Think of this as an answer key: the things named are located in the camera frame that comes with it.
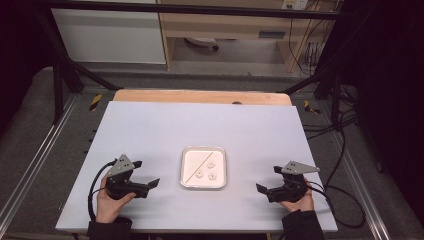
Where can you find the person's left hand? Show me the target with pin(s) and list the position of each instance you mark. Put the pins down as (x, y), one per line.
(108, 208)

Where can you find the black metal crossbar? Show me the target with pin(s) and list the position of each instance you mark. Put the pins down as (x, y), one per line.
(200, 9)

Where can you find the chair base with caster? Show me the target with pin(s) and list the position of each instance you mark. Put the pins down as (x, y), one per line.
(201, 41)

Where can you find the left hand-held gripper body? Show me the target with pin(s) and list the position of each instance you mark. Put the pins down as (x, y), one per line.
(120, 166)

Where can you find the black metal stand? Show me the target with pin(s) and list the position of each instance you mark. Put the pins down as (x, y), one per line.
(335, 96)
(58, 90)

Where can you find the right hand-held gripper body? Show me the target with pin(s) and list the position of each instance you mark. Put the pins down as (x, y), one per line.
(293, 190)

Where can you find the square metal tray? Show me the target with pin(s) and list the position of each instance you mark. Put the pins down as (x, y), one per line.
(193, 160)

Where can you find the dark curtain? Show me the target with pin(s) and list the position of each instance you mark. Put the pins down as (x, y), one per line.
(16, 50)
(393, 83)

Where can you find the white wall outlet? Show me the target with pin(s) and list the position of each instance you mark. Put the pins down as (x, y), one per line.
(295, 4)

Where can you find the wooden table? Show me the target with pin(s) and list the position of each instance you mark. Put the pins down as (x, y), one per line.
(183, 96)

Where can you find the white cabinet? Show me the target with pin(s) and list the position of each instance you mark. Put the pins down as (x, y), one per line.
(106, 36)

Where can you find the light wooden desk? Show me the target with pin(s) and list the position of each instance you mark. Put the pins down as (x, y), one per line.
(216, 25)

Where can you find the aluminium floor rail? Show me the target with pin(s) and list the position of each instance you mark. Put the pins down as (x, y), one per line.
(33, 160)
(363, 190)

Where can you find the white board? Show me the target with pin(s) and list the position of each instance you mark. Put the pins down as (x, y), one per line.
(150, 133)

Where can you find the person's right hand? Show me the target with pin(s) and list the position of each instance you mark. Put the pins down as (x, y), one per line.
(304, 204)

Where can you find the thin wooden skewer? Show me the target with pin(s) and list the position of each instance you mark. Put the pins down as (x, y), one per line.
(199, 167)

